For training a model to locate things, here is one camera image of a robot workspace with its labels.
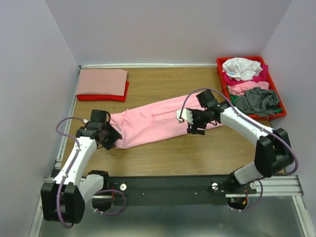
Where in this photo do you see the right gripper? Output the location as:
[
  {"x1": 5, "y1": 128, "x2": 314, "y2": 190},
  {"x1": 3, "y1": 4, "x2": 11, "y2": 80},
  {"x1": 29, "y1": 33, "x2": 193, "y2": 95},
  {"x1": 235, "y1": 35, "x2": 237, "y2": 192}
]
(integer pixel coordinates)
[{"x1": 186, "y1": 108, "x2": 210, "y2": 136}]

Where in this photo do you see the light pink t-shirt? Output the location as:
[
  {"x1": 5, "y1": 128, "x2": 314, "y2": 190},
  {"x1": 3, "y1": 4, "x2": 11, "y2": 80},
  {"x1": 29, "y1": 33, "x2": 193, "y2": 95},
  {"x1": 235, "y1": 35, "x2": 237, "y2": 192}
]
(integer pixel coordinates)
[{"x1": 108, "y1": 93, "x2": 224, "y2": 150}]

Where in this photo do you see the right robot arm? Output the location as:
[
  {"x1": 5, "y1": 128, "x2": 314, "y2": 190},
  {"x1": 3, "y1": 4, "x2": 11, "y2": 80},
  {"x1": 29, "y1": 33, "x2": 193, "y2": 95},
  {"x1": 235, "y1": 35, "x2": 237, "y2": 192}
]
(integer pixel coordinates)
[{"x1": 176, "y1": 88, "x2": 298, "y2": 194}]

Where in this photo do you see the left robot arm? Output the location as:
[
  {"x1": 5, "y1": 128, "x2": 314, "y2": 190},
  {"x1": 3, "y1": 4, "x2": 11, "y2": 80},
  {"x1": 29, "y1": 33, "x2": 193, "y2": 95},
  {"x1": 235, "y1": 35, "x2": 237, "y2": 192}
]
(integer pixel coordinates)
[{"x1": 40, "y1": 110, "x2": 125, "y2": 229}]

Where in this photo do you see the green garment in bin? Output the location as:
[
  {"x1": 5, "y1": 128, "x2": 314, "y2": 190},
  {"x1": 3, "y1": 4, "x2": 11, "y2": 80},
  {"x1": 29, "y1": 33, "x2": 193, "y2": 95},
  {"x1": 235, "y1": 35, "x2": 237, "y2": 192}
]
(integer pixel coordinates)
[{"x1": 230, "y1": 95, "x2": 280, "y2": 117}]

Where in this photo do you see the folded red t-shirt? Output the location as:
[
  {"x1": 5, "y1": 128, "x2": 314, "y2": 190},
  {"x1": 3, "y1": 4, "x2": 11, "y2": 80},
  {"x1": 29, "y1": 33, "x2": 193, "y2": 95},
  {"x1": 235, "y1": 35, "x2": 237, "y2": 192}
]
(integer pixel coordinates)
[{"x1": 76, "y1": 81, "x2": 129, "y2": 102}]

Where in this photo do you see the salmon pink garment in bin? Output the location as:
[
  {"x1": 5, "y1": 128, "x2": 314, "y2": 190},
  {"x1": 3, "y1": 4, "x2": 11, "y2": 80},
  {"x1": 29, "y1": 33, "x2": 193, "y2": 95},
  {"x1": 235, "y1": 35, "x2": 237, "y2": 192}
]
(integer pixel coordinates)
[{"x1": 227, "y1": 81, "x2": 270, "y2": 96}]

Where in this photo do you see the folded pink t-shirt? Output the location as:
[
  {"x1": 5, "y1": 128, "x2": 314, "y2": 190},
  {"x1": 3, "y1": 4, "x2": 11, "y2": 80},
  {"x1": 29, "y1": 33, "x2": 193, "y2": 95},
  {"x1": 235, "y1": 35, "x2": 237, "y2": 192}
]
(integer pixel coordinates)
[{"x1": 76, "y1": 69, "x2": 127, "y2": 96}]

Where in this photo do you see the grey garment in bin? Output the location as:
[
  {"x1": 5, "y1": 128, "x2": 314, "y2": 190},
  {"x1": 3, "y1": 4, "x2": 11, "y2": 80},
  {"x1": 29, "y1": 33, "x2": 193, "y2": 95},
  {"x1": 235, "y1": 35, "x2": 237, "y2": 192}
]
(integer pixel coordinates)
[{"x1": 234, "y1": 87, "x2": 283, "y2": 117}]

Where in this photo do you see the white t-shirt in bin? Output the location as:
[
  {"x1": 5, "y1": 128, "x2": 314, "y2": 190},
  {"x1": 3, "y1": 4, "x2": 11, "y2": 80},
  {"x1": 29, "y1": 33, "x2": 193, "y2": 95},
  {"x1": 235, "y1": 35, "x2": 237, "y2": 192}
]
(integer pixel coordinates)
[{"x1": 222, "y1": 58, "x2": 263, "y2": 81}]

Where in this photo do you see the magenta garment in bin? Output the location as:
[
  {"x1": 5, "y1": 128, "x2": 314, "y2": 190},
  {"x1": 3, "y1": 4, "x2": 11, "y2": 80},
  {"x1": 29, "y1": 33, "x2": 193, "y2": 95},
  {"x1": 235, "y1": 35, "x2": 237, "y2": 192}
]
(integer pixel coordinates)
[{"x1": 222, "y1": 65, "x2": 268, "y2": 86}]

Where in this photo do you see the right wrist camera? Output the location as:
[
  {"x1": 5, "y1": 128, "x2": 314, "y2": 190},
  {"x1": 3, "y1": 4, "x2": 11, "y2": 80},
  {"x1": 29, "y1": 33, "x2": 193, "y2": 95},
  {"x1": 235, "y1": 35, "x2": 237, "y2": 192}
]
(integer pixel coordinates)
[{"x1": 176, "y1": 109, "x2": 193, "y2": 124}]

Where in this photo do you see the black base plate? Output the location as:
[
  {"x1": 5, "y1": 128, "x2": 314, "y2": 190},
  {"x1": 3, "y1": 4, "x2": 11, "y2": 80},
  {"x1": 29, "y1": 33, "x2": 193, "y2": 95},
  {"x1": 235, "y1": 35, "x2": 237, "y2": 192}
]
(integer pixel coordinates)
[{"x1": 91, "y1": 175, "x2": 257, "y2": 211}]

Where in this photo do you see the aluminium frame rail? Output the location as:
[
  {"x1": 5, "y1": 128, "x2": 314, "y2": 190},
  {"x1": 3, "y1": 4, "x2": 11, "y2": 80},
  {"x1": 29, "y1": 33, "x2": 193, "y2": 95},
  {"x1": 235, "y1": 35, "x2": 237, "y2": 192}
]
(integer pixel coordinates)
[{"x1": 29, "y1": 96, "x2": 304, "y2": 237}]

